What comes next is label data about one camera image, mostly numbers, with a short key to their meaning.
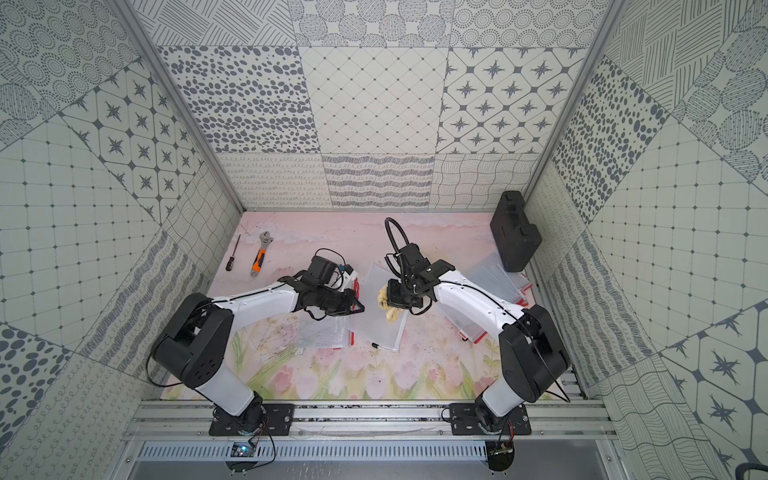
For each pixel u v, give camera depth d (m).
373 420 0.75
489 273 1.03
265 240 1.11
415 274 0.64
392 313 0.80
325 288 0.78
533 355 0.44
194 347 0.46
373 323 0.91
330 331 0.88
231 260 1.04
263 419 0.72
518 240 0.90
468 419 0.74
